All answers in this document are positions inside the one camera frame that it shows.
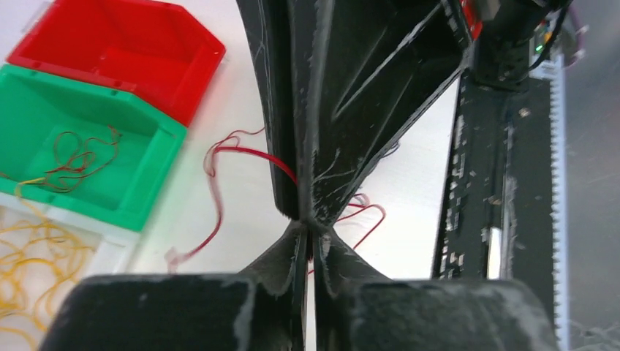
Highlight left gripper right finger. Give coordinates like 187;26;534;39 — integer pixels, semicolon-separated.
312;230;559;350

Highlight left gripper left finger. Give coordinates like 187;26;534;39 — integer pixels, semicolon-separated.
39;221;308;350

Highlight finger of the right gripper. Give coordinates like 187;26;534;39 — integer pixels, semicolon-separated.
288;1;472;227
236;0;303;222

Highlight yellow wires bundle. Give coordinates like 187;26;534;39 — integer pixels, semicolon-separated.
0;176;95;351

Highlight red wires bundle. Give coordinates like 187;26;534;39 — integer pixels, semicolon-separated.
0;124;122;195

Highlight red plastic bin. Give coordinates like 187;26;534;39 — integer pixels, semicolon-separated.
7;0;226;126

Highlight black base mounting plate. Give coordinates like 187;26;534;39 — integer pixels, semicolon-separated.
431;70;556;319

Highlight green plastic bin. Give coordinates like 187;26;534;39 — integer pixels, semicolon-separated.
1;64;187;232

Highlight clear plastic bin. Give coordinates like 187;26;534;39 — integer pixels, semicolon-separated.
1;194;140;350

